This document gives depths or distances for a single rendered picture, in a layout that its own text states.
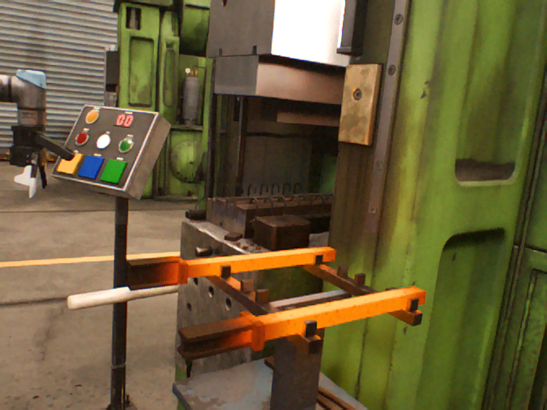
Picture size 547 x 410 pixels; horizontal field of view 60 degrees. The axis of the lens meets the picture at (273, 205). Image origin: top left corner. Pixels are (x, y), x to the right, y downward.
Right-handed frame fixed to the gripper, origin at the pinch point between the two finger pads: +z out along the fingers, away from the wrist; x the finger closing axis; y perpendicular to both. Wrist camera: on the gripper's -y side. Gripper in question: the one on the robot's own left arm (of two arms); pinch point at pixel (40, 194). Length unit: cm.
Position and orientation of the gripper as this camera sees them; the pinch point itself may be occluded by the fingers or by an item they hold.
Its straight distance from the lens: 158.9
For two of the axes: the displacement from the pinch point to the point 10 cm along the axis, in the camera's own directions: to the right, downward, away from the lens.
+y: -9.7, -0.4, -2.2
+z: -0.9, 9.8, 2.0
